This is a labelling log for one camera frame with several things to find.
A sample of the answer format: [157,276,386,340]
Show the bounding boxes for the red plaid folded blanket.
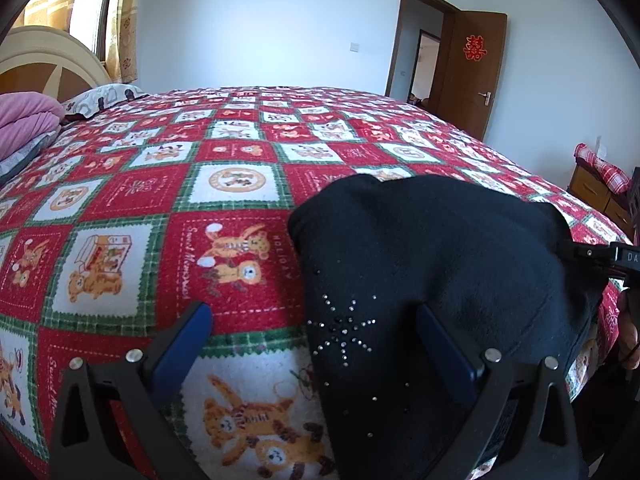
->
[574,143,631,194]

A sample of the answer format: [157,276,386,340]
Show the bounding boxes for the silver door handle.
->
[478,91,492,106]

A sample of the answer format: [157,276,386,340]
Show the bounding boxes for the yellow patterned curtain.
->
[105,0,138,84]

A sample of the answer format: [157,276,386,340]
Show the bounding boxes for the white patterned pillow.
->
[62,84,146,119]

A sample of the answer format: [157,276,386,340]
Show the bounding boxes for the pink folded quilt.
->
[0,91,65,160]

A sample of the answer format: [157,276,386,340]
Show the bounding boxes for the black pants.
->
[288,174,606,479]

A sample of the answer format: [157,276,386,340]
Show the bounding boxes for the red double happiness sticker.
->
[462,35,488,62]

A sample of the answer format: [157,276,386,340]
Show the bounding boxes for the brown wooden door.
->
[434,11,508,141]

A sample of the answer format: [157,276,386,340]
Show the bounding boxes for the person's right hand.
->
[617,288,640,370]

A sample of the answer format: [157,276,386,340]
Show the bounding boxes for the grey patterned pillow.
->
[0,130,60,186]

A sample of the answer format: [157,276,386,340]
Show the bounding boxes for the red patchwork bear bedspread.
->
[1,87,624,479]

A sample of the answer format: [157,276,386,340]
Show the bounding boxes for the cream wooden headboard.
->
[0,26,112,103]

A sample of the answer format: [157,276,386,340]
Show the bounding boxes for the brown wooden cabinet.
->
[567,162,634,240]

